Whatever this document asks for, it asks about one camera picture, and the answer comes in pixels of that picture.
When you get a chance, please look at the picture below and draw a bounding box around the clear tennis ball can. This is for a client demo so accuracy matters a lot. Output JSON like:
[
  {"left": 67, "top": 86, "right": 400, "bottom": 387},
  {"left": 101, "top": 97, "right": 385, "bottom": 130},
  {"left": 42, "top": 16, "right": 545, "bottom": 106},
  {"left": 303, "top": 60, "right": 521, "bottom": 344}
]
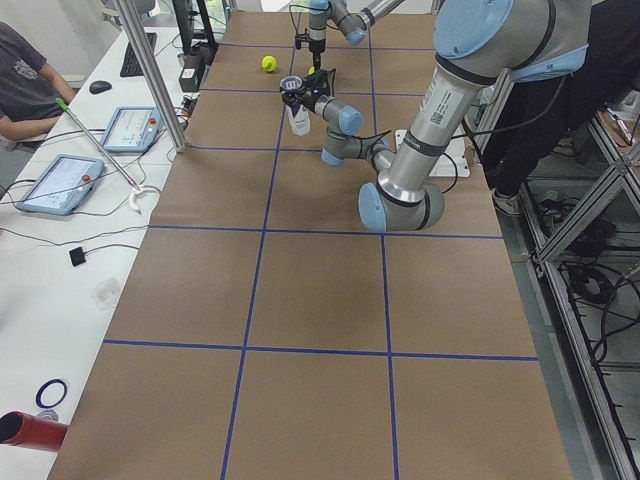
[{"left": 280, "top": 89, "right": 311, "bottom": 136}]

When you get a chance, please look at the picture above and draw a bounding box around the small black box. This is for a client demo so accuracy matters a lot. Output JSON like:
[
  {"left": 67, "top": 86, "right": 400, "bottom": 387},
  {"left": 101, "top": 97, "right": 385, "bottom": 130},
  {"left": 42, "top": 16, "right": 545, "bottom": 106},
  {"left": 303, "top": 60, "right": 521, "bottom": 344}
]
[{"left": 179, "top": 55, "right": 206, "bottom": 93}]

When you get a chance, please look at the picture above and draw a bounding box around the black keyboard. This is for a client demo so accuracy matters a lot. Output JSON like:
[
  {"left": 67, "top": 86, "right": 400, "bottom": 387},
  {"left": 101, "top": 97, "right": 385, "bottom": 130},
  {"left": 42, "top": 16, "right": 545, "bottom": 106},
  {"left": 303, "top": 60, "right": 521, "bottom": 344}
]
[{"left": 119, "top": 32, "right": 157, "bottom": 78}]

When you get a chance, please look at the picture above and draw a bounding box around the far teach pendant tablet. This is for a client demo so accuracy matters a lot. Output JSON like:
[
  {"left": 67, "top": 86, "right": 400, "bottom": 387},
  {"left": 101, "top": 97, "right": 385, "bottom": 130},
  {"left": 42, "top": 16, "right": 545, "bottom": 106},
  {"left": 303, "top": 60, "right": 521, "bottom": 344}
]
[{"left": 101, "top": 106, "right": 163, "bottom": 154}]

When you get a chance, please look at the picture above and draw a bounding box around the teach pendant tablet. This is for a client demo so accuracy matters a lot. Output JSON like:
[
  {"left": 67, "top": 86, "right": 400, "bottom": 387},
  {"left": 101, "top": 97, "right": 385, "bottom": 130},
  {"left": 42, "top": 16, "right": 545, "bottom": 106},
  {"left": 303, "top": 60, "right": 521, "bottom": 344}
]
[
  {"left": 16, "top": 154, "right": 105, "bottom": 216},
  {"left": 101, "top": 106, "right": 163, "bottom": 154}
]

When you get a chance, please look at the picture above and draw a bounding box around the reacher grabber stick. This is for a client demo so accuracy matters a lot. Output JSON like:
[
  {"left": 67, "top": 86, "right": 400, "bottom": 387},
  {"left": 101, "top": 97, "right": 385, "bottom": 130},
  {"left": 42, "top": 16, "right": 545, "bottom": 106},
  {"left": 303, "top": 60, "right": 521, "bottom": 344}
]
[{"left": 55, "top": 97, "right": 160, "bottom": 214}]

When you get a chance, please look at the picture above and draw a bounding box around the black computer mouse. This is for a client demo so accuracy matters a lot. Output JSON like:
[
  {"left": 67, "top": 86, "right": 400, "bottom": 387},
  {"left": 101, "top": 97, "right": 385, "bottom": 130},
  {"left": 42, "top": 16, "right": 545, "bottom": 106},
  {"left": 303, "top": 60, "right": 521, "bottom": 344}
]
[{"left": 89, "top": 80, "right": 112, "bottom": 95}]

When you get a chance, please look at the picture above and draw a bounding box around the near teach pendant tablet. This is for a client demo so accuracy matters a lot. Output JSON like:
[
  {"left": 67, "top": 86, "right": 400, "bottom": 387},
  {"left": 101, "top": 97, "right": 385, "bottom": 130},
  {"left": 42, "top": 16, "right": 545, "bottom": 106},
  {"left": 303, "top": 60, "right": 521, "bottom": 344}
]
[{"left": 16, "top": 154, "right": 105, "bottom": 216}]

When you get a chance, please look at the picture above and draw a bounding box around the seated person grey shirt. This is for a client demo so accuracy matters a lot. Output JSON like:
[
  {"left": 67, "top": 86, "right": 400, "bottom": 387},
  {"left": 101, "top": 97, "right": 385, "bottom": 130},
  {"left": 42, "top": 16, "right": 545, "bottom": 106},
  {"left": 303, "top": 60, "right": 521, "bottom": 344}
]
[{"left": 1, "top": 23, "right": 76, "bottom": 142}]

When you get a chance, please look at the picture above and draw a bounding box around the small black square pad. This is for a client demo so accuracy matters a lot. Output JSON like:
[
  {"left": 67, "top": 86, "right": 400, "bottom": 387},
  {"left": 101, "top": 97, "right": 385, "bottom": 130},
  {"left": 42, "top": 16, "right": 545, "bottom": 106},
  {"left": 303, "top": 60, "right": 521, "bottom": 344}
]
[{"left": 69, "top": 246, "right": 86, "bottom": 267}]

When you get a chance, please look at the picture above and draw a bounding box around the clear plastic piece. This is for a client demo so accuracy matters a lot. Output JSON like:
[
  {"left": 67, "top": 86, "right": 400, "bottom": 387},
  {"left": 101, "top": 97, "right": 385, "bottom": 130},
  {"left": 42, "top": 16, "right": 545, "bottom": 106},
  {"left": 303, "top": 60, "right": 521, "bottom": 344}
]
[{"left": 92, "top": 278, "right": 122, "bottom": 311}]

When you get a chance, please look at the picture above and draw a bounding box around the blue tape roll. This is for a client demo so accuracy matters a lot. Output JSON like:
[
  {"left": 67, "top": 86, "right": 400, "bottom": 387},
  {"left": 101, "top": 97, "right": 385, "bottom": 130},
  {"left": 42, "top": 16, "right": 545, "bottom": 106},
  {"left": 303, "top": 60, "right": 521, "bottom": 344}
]
[{"left": 35, "top": 378, "right": 69, "bottom": 410}]

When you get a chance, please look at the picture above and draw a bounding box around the red cylinder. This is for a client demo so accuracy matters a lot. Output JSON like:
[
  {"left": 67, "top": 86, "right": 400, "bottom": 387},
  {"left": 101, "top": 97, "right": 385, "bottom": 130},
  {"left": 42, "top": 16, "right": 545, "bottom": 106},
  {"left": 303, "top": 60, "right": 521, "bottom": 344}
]
[{"left": 1, "top": 411, "right": 68, "bottom": 452}]

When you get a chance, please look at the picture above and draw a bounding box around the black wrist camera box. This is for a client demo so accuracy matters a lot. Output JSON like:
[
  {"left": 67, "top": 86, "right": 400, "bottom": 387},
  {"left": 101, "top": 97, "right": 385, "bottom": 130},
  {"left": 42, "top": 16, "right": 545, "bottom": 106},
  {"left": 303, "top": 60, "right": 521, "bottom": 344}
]
[{"left": 313, "top": 69, "right": 333, "bottom": 89}]

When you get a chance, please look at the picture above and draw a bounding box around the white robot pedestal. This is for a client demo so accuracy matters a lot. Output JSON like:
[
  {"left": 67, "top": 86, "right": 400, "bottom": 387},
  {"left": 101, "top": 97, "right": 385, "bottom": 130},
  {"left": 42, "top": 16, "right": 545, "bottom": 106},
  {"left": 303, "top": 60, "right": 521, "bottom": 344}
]
[{"left": 394, "top": 129, "right": 472, "bottom": 180}]

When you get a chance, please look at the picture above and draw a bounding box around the aluminium frame post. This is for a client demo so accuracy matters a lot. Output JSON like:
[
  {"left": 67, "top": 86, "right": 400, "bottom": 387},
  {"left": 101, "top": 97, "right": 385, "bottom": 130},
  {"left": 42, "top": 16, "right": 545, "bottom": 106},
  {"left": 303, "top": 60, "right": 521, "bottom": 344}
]
[{"left": 113, "top": 0, "right": 187, "bottom": 153}]

